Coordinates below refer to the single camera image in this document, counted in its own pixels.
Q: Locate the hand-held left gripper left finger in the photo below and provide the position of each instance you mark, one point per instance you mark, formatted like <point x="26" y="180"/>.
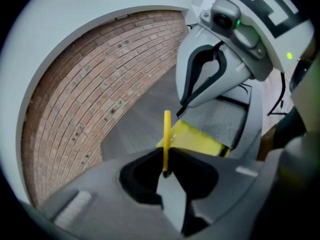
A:
<point x="100" y="196"/>

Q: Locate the grey gripper camera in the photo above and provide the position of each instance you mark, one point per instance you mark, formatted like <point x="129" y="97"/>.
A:
<point x="226" y="16"/>

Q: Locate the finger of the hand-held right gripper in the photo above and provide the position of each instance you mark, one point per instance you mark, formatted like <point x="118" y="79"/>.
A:
<point x="182" y="71"/>

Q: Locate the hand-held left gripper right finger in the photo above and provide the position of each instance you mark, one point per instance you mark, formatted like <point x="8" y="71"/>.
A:
<point x="225" y="189"/>

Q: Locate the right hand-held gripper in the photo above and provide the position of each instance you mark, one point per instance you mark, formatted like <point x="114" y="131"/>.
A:
<point x="275" y="46"/>

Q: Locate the yellow pencil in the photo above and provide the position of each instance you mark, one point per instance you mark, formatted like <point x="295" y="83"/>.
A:
<point x="167" y="139"/>

